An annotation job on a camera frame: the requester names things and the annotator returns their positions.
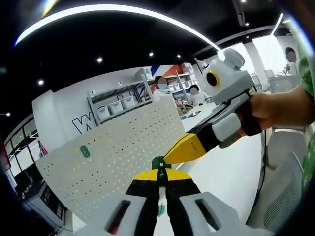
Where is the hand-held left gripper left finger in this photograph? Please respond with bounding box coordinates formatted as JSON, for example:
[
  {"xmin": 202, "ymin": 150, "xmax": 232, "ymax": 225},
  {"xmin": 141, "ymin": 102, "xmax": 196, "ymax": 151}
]
[{"xmin": 75, "ymin": 168, "xmax": 160, "ymax": 236}]

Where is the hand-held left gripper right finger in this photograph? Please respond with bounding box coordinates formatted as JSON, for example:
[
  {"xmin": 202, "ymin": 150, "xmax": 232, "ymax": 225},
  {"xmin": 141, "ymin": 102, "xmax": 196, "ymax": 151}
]
[{"xmin": 164, "ymin": 168, "xmax": 274, "ymax": 236}]

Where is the white perforated mounting plate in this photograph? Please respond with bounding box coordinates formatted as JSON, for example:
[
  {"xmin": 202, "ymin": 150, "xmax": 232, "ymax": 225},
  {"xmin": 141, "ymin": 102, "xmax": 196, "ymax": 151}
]
[{"xmin": 35, "ymin": 97, "xmax": 185, "ymax": 222}]

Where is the person's right hand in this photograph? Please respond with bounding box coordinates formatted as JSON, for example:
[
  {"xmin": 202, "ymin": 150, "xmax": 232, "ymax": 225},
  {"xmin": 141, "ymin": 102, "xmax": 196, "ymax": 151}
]
[{"xmin": 248, "ymin": 91, "xmax": 284, "ymax": 131}]

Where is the white storage bin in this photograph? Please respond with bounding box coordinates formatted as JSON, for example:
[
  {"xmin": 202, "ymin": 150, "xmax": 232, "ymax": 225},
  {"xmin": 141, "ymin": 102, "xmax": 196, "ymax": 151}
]
[
  {"xmin": 109, "ymin": 101, "xmax": 124, "ymax": 115},
  {"xmin": 96, "ymin": 106, "xmax": 110, "ymax": 120},
  {"xmin": 122, "ymin": 96, "xmax": 137, "ymax": 110}
]

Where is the grey mesh chair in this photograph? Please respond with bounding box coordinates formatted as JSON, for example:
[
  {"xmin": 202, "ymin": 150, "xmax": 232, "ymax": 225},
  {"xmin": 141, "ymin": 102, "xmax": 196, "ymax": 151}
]
[{"xmin": 246, "ymin": 127, "xmax": 311, "ymax": 233}]

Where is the dark equipment cabinet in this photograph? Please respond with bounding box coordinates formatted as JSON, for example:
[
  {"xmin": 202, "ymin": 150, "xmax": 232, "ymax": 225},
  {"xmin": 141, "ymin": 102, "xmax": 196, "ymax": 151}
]
[{"xmin": 23, "ymin": 180, "xmax": 68, "ymax": 228}]

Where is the grey metal shelf rack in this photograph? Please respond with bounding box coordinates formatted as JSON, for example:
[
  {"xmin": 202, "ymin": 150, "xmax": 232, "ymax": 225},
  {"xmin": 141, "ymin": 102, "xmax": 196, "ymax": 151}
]
[{"xmin": 87, "ymin": 73, "xmax": 153, "ymax": 126}]

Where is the pink hanging bag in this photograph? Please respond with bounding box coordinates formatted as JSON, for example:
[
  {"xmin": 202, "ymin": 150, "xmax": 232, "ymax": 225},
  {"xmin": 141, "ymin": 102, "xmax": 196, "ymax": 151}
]
[{"xmin": 38, "ymin": 140, "xmax": 49, "ymax": 157}]

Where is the curved ceiling light strip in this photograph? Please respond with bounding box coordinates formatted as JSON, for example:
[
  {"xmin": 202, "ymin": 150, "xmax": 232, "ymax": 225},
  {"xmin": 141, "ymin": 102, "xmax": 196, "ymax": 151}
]
[{"xmin": 14, "ymin": 3, "xmax": 222, "ymax": 54}]

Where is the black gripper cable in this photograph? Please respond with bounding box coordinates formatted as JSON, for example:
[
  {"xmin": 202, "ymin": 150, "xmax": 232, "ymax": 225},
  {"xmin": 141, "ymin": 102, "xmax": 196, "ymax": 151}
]
[{"xmin": 260, "ymin": 129, "xmax": 269, "ymax": 197}]

